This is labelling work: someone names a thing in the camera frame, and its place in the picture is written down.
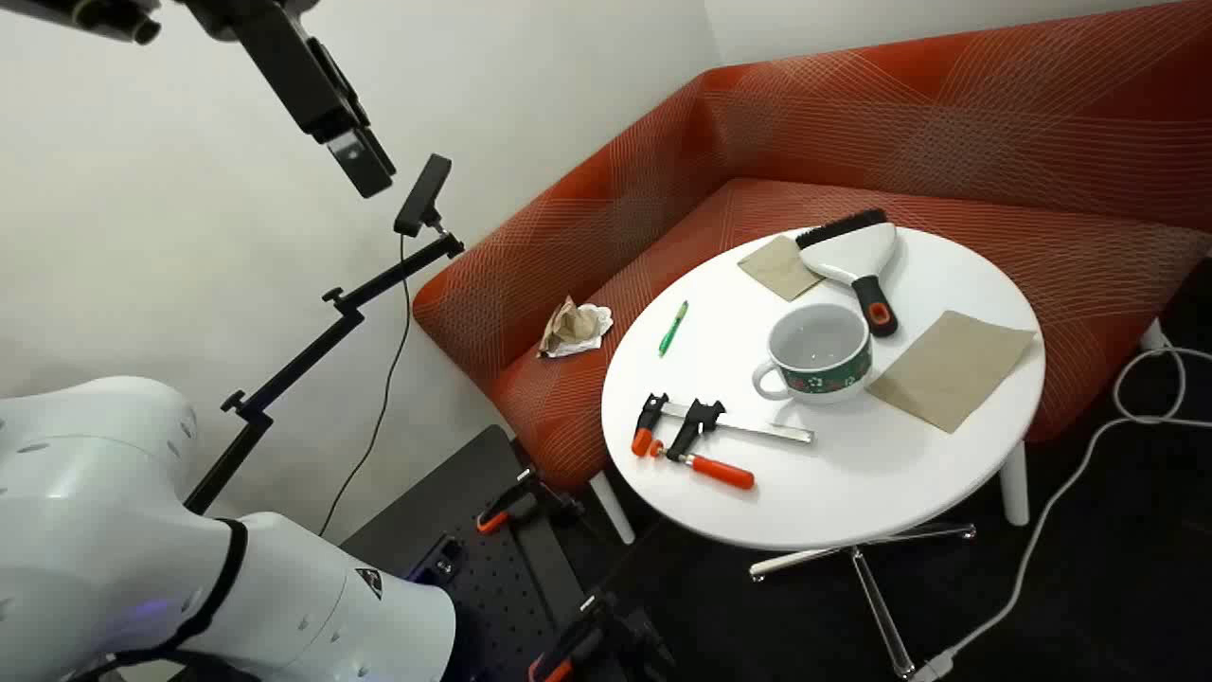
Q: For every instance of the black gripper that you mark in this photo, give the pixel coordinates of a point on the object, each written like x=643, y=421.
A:
x=284, y=59

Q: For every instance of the green pen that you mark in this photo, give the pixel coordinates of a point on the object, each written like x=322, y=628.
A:
x=670, y=328

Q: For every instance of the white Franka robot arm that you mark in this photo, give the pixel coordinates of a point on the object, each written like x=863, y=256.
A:
x=115, y=544

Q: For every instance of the white and green mug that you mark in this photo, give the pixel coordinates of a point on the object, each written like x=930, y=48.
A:
x=818, y=365

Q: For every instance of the crumpled paper wrapper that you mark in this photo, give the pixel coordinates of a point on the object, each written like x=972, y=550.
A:
x=573, y=328

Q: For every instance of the black and orange bar clamp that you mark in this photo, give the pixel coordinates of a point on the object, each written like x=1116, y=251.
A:
x=689, y=429

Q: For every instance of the small brown cardboard piece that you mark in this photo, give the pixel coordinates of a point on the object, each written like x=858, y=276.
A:
x=779, y=267

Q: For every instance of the white round table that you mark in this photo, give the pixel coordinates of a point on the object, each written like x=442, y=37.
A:
x=872, y=480

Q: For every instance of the large brown cardboard piece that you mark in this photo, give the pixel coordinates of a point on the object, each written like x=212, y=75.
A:
x=953, y=371

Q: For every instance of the orange patterned sofa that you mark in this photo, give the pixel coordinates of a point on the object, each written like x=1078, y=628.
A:
x=1007, y=128

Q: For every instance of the black camera on stand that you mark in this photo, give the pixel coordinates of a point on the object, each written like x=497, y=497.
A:
x=422, y=195

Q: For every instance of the black articulated camera stand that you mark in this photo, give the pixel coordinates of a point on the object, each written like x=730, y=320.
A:
x=297, y=365

